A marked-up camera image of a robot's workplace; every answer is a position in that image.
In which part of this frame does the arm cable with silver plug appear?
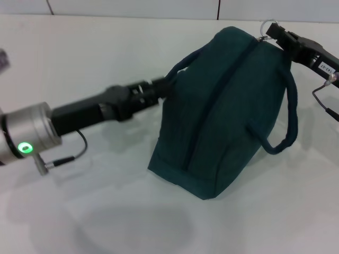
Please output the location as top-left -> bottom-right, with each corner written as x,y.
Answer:
311,72 -> 339,119
34,129 -> 89,177

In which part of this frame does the left arm cable with silver plug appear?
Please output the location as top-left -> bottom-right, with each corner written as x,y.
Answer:
34,129 -> 89,177

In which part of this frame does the right arm cable with silver plug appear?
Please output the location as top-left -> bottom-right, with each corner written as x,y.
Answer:
311,72 -> 339,119

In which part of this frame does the dark teal insulated lunch bag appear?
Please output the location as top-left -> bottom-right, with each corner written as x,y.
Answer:
146,17 -> 299,201

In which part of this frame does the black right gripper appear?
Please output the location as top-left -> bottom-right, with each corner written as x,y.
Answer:
265,22 -> 339,83

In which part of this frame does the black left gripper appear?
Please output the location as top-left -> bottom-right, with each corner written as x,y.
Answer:
51,76 -> 176,138

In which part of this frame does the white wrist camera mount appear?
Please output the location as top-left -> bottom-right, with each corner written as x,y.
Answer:
0,48 -> 13,72

